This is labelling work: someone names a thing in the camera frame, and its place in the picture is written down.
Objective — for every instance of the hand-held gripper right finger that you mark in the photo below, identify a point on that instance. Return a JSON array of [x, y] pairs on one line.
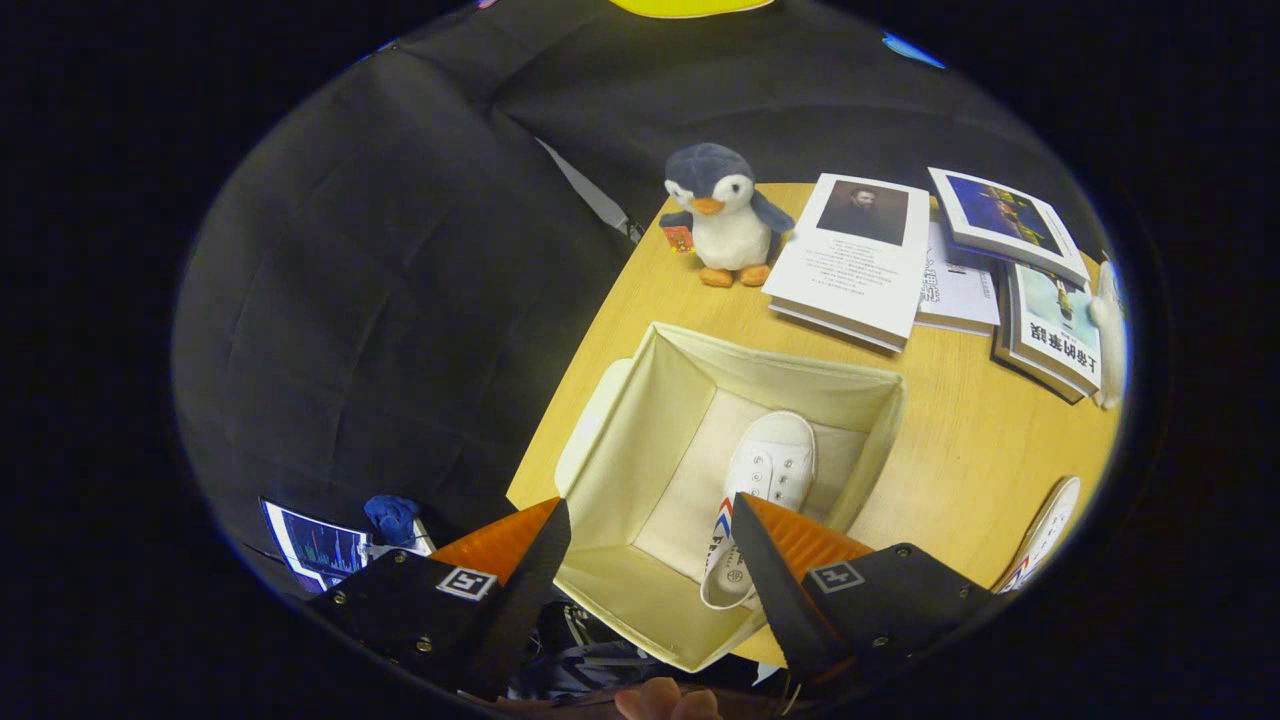
[[775, 600]]

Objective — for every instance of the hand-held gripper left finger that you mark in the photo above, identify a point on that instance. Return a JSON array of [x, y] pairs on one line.
[[525, 610]]

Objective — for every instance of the white canvas shoe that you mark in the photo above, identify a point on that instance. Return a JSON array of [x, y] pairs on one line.
[[775, 460], [1050, 525]]

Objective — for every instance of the beige fabric storage box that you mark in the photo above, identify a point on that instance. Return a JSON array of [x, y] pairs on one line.
[[640, 450]]

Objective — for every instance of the blue crumpled cloth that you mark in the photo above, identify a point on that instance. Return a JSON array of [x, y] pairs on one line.
[[392, 518]]

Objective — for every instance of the computer screen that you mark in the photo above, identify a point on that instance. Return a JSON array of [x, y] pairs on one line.
[[320, 548]]

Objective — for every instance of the white portrait cover book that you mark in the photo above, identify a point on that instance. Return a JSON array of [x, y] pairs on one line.
[[850, 280]]

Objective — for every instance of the white printed booklet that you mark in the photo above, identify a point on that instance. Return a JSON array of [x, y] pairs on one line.
[[955, 290]]

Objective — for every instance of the grey penguin plush toy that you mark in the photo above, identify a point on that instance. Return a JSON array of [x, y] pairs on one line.
[[735, 235]]

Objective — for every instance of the teal cover thick book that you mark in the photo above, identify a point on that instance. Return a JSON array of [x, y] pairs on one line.
[[1060, 340]]

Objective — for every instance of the white duck plush toy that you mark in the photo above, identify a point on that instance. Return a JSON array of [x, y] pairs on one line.
[[1108, 330]]

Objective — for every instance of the blue photo cover book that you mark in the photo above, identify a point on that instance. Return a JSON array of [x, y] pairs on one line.
[[1000, 215]]

